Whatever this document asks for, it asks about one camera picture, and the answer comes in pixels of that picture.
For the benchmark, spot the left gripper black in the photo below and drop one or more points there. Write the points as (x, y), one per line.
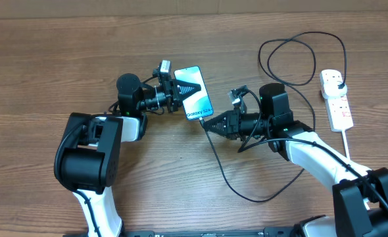
(173, 90)

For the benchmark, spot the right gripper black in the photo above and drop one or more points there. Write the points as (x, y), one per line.
(233, 124)

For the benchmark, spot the Galaxy S24+ smartphone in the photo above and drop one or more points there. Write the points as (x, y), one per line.
(198, 105)

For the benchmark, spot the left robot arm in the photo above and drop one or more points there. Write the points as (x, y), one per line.
(86, 162)

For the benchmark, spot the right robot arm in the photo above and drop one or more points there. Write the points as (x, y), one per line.
(360, 194)

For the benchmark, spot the white charger plug adapter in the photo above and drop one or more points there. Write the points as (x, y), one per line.
(332, 90)

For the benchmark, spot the white power strip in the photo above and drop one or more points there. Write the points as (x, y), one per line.
(338, 110)

